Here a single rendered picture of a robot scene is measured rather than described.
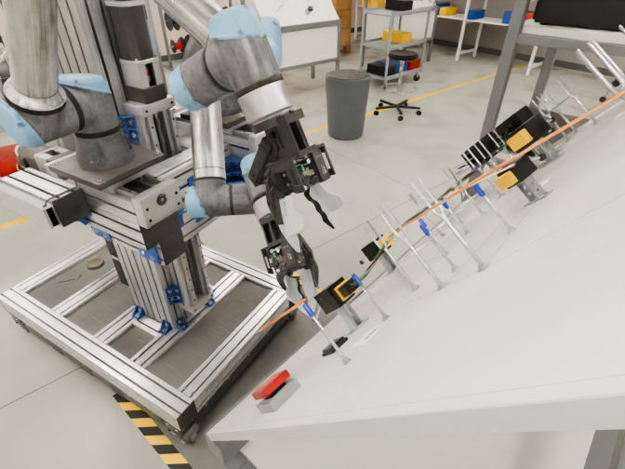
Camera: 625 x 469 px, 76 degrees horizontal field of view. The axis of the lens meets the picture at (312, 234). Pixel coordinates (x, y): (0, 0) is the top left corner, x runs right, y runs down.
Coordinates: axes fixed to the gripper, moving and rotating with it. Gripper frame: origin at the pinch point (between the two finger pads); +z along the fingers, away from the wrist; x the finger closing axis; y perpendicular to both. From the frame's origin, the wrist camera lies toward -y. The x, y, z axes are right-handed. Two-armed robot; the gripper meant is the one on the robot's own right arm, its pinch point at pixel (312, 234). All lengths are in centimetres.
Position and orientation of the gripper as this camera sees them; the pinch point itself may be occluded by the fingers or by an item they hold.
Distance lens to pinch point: 67.7
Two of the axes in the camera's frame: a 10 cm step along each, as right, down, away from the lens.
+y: 6.3, -0.2, -7.8
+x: 6.9, -4.6, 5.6
